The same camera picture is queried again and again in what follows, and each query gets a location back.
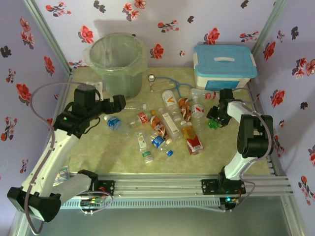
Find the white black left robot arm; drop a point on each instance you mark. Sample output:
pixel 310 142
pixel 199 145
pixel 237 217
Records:
pixel 49 159

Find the aluminium left corner post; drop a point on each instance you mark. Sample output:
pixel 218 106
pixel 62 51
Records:
pixel 46 34

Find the red yellow label tea bottle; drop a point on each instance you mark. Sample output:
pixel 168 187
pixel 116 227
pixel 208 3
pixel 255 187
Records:
pixel 193 142

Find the clear cola bottle orange cap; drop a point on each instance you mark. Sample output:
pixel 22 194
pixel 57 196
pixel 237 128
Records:
pixel 142 118

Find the large blue label water bottle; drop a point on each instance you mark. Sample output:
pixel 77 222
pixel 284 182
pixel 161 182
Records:
pixel 113 123

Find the clear bottle white cap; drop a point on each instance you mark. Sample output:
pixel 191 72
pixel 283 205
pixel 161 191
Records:
pixel 133 107

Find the white storage box blue lid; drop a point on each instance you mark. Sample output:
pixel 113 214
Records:
pixel 221 73

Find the aluminium left side rail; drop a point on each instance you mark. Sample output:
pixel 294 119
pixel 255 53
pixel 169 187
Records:
pixel 66 83

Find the aluminium corner post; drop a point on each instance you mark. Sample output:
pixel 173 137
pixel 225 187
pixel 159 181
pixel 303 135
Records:
pixel 268 27
pixel 46 34

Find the aluminium right side rail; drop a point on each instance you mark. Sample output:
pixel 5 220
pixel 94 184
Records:
pixel 275 169

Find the clear plastic packet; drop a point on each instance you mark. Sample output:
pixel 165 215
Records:
pixel 61 175

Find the aluminium right corner post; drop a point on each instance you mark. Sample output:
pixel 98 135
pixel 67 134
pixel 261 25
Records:
pixel 268 27

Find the white bottle orange mark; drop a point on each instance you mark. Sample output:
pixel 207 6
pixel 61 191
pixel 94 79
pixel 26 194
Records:
pixel 169 99

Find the green bin with plastic liner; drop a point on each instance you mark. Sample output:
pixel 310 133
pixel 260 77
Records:
pixel 128 83

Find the brown swirl label bottle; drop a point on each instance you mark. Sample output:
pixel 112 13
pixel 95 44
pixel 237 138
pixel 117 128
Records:
pixel 184 108

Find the blue stethoscope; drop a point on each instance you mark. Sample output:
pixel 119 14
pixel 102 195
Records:
pixel 151 77

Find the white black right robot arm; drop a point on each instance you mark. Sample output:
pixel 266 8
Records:
pixel 256 137

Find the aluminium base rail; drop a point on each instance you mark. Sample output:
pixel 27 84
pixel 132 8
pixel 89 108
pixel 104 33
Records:
pixel 157 186

